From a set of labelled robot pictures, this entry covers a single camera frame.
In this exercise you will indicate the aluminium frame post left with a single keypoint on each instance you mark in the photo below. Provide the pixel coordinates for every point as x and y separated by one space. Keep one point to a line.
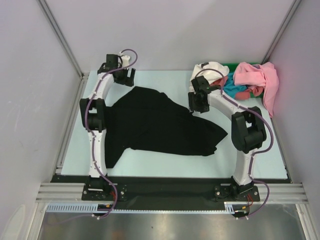
44 6

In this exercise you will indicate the dusty red t shirt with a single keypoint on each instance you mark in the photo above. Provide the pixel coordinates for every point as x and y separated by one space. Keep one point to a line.
252 91

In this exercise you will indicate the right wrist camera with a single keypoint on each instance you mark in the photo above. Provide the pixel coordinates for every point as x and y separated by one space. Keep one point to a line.
200 84

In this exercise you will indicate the pink t shirt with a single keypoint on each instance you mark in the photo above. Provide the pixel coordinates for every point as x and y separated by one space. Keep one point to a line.
262 75

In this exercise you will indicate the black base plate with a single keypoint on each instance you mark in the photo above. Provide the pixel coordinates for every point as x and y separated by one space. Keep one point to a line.
165 194

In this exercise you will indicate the black t shirt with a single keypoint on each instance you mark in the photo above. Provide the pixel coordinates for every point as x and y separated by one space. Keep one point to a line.
148 120

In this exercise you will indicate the aluminium frame post right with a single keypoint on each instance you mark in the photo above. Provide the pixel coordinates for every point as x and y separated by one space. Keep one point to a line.
281 30

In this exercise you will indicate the white slotted cable duct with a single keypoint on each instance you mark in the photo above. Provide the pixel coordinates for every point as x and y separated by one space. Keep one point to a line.
72 207

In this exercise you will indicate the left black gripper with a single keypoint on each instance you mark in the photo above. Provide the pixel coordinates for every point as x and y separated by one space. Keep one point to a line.
127 81

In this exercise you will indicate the green plastic bin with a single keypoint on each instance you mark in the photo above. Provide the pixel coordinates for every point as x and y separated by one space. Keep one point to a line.
233 84

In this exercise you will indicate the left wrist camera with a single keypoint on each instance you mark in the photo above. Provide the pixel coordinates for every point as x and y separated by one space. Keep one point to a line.
117 61

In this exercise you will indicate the aluminium frame post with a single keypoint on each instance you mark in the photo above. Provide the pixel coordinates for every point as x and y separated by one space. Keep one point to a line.
281 30
44 6

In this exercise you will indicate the aluminium front rail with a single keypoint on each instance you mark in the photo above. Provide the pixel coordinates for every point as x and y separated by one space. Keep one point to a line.
280 193

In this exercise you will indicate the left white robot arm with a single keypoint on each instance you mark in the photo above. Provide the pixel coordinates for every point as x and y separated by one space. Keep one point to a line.
92 110

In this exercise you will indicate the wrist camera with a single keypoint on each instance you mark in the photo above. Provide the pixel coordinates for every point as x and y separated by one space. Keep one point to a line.
117 61
200 84

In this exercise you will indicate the teal t shirt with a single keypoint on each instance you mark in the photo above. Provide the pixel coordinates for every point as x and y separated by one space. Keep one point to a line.
231 89

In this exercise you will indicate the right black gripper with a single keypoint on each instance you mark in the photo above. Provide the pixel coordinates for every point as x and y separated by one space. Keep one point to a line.
193 107

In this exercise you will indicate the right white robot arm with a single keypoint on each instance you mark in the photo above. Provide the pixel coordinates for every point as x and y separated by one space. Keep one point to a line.
247 124

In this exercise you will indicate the white t shirt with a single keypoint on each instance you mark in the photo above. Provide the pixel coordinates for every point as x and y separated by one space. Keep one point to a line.
212 72

